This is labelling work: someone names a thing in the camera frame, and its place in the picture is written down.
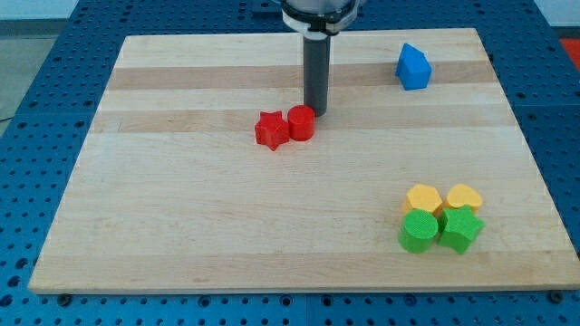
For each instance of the red star block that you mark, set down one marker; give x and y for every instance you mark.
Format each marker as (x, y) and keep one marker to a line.
(271, 130)

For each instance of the blue cube block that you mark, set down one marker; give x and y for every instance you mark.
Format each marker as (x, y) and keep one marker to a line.
(413, 69)

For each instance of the green star block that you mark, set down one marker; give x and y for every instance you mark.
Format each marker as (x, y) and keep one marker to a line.
(459, 228)

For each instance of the red cylinder block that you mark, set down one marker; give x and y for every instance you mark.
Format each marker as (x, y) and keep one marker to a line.
(301, 120)

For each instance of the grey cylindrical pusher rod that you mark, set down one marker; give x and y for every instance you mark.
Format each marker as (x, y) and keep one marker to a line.
(316, 63)

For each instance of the wooden board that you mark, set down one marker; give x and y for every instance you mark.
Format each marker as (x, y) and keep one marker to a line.
(171, 193)

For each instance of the yellow hexagon block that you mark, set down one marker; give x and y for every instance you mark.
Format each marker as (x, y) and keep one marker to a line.
(422, 197)

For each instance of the green cylinder block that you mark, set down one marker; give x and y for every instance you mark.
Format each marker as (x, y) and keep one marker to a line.
(418, 230)

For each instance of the yellow heart block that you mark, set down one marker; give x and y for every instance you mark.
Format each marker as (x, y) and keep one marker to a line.
(462, 195)

